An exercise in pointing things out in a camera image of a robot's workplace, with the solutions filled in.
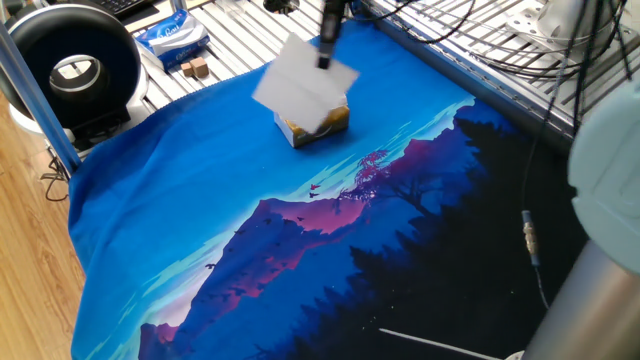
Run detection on black ring shaped device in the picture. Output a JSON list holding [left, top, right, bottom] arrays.
[[0, 3, 149, 146]]

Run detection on black round knob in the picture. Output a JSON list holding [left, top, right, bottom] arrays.
[[263, 0, 300, 15]]

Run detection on thin white cable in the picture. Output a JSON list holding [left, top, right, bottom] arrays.
[[378, 328, 501, 360]]

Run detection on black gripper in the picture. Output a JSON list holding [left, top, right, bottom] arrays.
[[317, 0, 350, 70]]

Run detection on black keyboard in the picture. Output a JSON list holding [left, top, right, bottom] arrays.
[[89, 0, 151, 16]]

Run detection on white napkin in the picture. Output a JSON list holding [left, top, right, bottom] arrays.
[[251, 32, 361, 135]]

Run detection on blue tissue pack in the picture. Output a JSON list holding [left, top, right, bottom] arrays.
[[135, 8, 211, 72]]

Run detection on black floor cable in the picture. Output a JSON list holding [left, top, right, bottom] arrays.
[[39, 154, 71, 203]]

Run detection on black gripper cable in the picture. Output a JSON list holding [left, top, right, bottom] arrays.
[[349, 0, 476, 45]]

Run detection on large wooden cube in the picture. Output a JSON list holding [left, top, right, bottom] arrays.
[[189, 56, 210, 79]]

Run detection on grey cable with metal connector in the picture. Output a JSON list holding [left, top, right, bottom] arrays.
[[519, 0, 591, 311]]

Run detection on gold tissue pack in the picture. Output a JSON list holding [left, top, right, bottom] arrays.
[[273, 102, 351, 150]]

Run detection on blue mountain print cloth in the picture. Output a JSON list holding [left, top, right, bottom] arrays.
[[68, 19, 589, 360]]

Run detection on white dome fixture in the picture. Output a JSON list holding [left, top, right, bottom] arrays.
[[537, 0, 616, 49]]

